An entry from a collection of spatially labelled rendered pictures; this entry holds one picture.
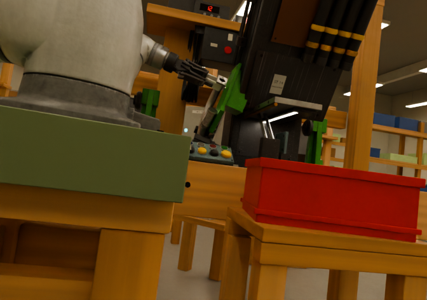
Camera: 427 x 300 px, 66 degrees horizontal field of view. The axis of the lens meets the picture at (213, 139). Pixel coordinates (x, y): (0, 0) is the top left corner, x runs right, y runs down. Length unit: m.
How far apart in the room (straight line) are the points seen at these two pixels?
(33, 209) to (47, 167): 0.06
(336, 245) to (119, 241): 0.39
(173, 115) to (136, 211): 1.16
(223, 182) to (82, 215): 0.59
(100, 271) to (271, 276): 0.31
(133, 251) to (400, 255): 0.50
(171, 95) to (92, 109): 1.08
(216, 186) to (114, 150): 0.61
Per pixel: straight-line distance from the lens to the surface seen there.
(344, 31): 1.21
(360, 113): 1.85
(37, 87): 0.49
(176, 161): 0.33
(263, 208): 0.63
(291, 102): 1.06
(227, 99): 1.17
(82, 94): 0.47
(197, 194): 0.91
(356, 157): 1.82
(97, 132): 0.34
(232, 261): 0.80
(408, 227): 0.73
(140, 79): 1.63
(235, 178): 0.93
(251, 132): 1.36
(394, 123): 6.76
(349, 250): 0.66
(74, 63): 0.48
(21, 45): 0.52
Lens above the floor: 0.89
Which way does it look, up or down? 5 degrees up
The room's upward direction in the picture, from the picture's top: 7 degrees clockwise
